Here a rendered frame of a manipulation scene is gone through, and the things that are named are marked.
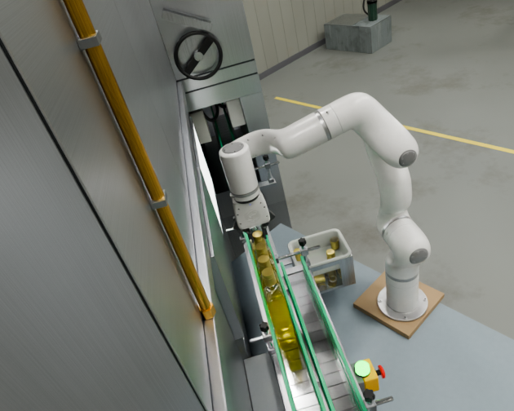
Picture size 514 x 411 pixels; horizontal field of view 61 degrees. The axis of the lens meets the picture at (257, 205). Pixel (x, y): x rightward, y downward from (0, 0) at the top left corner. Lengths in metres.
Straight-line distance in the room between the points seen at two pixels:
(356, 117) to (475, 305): 1.88
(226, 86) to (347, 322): 1.18
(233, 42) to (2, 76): 1.72
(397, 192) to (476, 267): 1.75
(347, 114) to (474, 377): 1.00
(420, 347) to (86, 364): 1.36
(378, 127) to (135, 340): 0.89
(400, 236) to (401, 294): 0.30
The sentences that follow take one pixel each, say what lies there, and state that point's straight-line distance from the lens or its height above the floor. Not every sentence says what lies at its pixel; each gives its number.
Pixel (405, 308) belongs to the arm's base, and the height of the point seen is 0.81.
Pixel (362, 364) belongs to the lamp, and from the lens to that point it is 1.40.
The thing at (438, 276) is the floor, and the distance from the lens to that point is 3.02.
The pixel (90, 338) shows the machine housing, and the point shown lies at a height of 1.83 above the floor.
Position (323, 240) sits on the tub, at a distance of 1.84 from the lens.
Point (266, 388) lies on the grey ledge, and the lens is 1.37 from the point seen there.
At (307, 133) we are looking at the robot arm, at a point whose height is 1.65.
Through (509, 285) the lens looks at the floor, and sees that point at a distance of 3.04.
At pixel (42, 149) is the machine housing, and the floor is 2.07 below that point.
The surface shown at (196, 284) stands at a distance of 0.81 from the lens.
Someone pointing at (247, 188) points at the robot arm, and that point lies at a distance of 1.23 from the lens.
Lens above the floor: 2.21
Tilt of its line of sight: 36 degrees down
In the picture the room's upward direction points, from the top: 15 degrees counter-clockwise
